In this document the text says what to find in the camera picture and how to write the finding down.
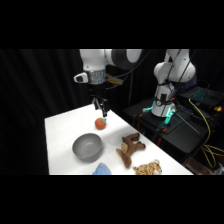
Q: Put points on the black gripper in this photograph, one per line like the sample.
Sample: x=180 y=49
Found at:
x=98 y=90

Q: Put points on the brown plush deer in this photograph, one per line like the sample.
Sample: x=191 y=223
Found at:
x=129 y=148

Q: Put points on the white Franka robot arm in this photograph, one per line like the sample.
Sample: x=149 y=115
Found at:
x=96 y=59

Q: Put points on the grey bowl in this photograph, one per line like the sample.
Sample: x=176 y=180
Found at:
x=87 y=146

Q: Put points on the orange plush fruit toy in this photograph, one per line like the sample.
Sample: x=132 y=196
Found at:
x=100 y=123

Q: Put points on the blue cloth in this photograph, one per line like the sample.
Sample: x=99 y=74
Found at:
x=101 y=170

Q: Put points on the black curtain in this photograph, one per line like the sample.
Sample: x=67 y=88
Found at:
x=36 y=100

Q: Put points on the spotted plush tiger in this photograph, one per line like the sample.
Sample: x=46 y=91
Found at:
x=148 y=168

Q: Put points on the black robot stand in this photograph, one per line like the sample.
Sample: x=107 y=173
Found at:
x=180 y=133

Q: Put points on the black laptop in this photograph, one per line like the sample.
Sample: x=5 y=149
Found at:
x=202 y=95

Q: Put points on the small yellow object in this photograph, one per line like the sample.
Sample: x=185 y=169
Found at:
x=217 y=108

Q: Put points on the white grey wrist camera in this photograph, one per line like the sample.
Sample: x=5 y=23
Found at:
x=81 y=78

